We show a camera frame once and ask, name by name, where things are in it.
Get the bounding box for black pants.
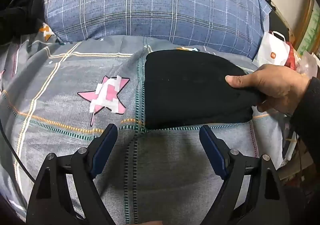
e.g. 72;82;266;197
144;49;267;130

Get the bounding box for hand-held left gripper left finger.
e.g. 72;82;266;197
26;123;118;225

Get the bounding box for black cable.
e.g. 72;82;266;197
0;117;35;183

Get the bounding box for wooden framed wall picture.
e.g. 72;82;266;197
292;0;320;55

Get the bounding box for white paper bag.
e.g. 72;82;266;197
252;30;292;66

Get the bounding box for grey star print bed sheet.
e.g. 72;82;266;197
0;22;295;225

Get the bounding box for blue plaid pillow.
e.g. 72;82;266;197
40;0;273;60

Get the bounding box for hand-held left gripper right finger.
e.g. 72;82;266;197
199;125;304;225

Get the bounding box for red plastic bag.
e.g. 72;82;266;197
284;41;300;70

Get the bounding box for black fabric item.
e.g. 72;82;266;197
269;11;290;41

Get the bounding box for person's right hand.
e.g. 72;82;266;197
225;63;312;117

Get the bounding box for dark clothing pile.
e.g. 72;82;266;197
0;0;45;45

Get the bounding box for person's right forearm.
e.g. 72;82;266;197
290;76;320;173

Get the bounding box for clear plastic bags clutter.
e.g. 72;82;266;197
295;50;319;78

